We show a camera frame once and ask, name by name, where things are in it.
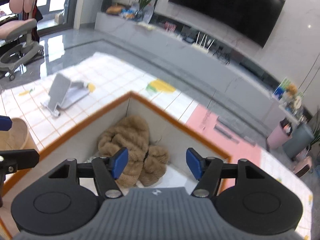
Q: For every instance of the pink paper sheet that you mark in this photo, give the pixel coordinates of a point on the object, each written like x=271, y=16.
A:
x=206, y=123

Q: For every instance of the grey round trash bin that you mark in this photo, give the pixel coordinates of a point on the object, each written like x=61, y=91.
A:
x=302, y=136

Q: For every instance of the cluttered items on console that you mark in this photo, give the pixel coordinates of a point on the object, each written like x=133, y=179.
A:
x=290, y=99

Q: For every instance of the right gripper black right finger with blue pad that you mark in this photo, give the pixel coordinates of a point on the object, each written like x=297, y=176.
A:
x=244, y=195

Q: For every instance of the grey phone stand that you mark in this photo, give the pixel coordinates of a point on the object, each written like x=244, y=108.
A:
x=64, y=93

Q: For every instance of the pink small heater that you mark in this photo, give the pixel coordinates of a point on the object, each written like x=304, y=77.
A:
x=303, y=167

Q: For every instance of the beige round container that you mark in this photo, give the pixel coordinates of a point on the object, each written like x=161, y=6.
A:
x=17, y=138

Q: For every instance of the pink trash bin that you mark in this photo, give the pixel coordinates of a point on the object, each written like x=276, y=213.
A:
x=280, y=135

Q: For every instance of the green plant in vase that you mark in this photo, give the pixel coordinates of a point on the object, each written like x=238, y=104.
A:
x=145, y=11

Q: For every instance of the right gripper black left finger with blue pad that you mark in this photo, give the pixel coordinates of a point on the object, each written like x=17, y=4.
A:
x=69, y=195

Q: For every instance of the lemon pattern checked tablecloth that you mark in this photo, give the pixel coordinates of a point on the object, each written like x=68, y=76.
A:
x=66, y=113

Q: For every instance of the orange white storage box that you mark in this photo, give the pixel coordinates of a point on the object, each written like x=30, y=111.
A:
x=81, y=141

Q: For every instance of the black wall television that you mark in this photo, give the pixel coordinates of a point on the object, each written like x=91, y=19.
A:
x=254, y=19

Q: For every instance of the brown plush knot toy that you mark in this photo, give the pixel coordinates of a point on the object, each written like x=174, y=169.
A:
x=147, y=163

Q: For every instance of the pink office chair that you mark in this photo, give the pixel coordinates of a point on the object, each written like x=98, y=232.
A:
x=24, y=31

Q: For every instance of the grey tv console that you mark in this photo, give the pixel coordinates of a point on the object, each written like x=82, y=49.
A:
x=226, y=83

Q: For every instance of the white wifi router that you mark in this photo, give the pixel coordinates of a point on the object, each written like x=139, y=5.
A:
x=203, y=42

